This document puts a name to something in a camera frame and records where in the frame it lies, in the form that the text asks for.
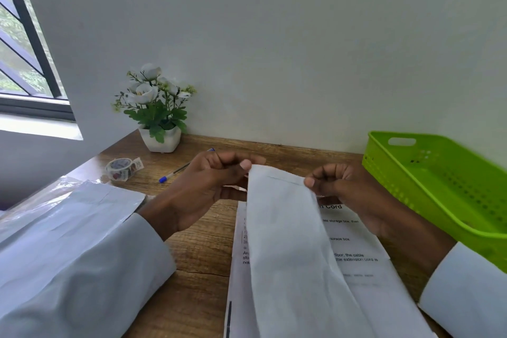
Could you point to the green plastic basket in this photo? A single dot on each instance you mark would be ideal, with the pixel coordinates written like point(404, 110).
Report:
point(435, 187)

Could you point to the person's left hand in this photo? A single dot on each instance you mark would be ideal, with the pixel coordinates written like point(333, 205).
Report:
point(190, 195)

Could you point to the potted white flower plant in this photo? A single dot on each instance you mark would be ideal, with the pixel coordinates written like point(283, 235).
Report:
point(156, 116)

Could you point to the stack of printed papers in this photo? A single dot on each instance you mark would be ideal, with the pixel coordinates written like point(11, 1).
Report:
point(364, 294)

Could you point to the patterned tape roll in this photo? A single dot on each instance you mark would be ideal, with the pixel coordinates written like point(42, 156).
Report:
point(123, 177)

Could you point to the person's right forearm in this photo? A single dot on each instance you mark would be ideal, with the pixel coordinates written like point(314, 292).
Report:
point(463, 294)

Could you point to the person's left forearm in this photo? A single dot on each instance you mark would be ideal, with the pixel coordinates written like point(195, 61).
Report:
point(99, 286)

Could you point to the white window sill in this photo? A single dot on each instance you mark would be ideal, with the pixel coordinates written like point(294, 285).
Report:
point(39, 126)

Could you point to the black framed window with grille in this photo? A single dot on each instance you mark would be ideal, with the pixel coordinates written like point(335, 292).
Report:
point(35, 106)

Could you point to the person's right hand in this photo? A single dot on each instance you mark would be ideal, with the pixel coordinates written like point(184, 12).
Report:
point(352, 195)

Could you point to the long white envelope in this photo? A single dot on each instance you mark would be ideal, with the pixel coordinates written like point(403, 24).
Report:
point(293, 262)

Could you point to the blue ballpoint pen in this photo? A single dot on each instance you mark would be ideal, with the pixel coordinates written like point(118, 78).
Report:
point(162, 179)

